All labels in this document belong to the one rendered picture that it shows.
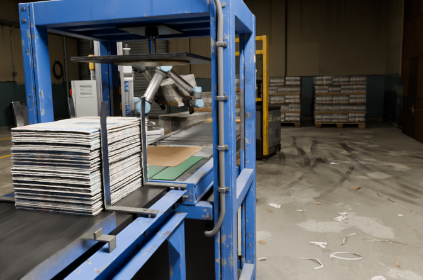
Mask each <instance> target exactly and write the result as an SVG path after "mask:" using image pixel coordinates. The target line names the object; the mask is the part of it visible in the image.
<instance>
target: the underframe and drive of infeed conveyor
mask: <svg viewBox="0 0 423 280"><path fill-rule="evenodd" d="M115 228H116V216H115V212H113V213H112V214H110V215H109V216H107V217H106V218H104V219H103V220H101V221H100V222H99V223H97V224H95V226H93V227H91V228H90V229H89V230H87V231H86V232H84V233H83V234H81V235H80V236H78V237H77V238H75V239H74V240H73V241H71V242H70V243H68V244H67V245H66V246H64V247H62V248H61V249H60V250H58V251H57V252H56V253H54V254H52V255H51V256H50V257H48V258H47V259H45V260H44V261H43V262H41V263H40V264H39V265H37V266H36V267H34V268H33V269H32V270H30V271H29V272H27V273H26V274H25V275H23V276H22V277H20V278H19V279H18V280H50V279H52V278H53V277H54V276H55V275H56V274H58V273H59V272H60V271H61V270H63V269H64V268H65V267H67V266H68V265H69V264H70V263H72V262H73V261H74V260H76V259H77V258H78V257H79V256H81V255H82V254H83V253H85V251H87V250H88V249H90V248H91V247H92V246H93V245H94V244H96V243H97V242H108V250H109V253H111V252H112V251H114V250H115V249H116V236H114V235H108V234H109V233H110V232H111V231H112V230H114V229H115ZM166 239H167V240H168V241H169V243H170V244H171V245H172V246H173V247H174V249H175V250H176V252H177V253H178V254H179V255H181V246H180V226H179V224H178V226H177V227H176V228H175V229H174V230H173V231H172V232H171V233H170V235H169V236H168V237H167V238H166Z"/></svg>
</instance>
